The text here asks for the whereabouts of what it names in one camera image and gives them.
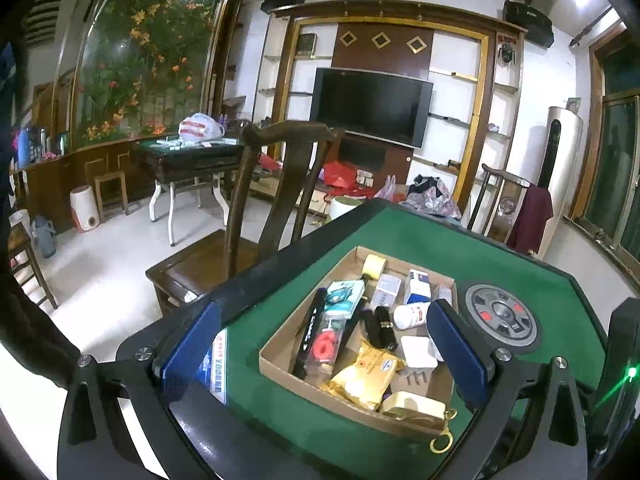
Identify wooden armchair carved back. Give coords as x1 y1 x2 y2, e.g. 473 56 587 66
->
467 162 533 248

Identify white floor heater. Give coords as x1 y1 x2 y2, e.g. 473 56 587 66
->
70 185 104 234

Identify yellow foil packet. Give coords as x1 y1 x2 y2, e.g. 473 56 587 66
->
329 340 405 411

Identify brown wooden chair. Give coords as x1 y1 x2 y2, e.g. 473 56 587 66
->
7 220 59 311

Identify black marker green caps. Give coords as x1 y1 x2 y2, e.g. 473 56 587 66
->
292 287 329 379

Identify wooden stool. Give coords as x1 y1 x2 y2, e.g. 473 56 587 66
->
94 170 130 221

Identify flat screen television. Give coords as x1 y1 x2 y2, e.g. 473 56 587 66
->
309 67 435 150

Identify flower mural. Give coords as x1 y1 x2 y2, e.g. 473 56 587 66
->
70 0 231 147

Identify maroon garment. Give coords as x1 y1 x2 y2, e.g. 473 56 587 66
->
506 184 554 257

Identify small white grey box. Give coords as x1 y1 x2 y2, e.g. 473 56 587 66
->
372 274 404 309

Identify white medicine bottle red label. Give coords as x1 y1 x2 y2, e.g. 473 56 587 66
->
393 302 432 331

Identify blue and white medicine box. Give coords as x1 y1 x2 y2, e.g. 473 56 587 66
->
404 269 431 306

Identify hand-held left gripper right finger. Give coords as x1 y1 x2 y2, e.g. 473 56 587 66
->
426 299 591 480

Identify curtain rod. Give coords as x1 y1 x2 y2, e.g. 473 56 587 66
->
570 6 614 49

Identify teal packet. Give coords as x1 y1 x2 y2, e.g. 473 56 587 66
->
325 280 366 319

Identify dark wooden chair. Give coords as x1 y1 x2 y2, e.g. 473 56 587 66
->
146 121 346 317

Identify wall vent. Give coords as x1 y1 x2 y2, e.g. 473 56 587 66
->
25 0 64 49

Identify white plug adapter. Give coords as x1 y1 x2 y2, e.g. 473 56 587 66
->
400 335 444 379

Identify blue white sticker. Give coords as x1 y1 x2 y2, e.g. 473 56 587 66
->
197 327 229 406

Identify green mahjong table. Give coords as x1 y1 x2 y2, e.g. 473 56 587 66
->
115 197 623 480

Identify person's dark clothing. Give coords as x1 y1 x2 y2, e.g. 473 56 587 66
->
0 35 83 393

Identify cardboard box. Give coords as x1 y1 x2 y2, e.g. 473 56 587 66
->
258 246 459 444

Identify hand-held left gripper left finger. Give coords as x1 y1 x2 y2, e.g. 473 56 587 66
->
57 301 223 480

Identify window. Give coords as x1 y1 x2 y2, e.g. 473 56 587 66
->
582 90 640 272

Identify small mahjong table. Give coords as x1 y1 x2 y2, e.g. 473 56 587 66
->
131 137 247 247

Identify black speaker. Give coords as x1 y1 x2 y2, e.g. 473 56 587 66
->
502 0 555 46
260 0 307 14

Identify water jug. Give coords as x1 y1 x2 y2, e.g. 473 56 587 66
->
31 216 59 260

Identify yellow jar with foil top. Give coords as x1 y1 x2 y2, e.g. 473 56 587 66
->
362 254 385 281

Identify floor standing air conditioner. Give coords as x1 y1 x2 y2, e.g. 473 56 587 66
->
536 106 585 262

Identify round table control panel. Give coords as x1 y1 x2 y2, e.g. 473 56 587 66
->
457 282 544 356

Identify pink plastic bag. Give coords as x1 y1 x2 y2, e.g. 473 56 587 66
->
375 175 399 201

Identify red white plastic bag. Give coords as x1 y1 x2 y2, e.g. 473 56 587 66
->
178 112 226 142

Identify clear bag with red item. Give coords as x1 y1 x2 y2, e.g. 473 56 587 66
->
305 310 352 382

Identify wooden wall shelf unit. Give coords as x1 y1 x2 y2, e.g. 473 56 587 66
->
252 2 526 241

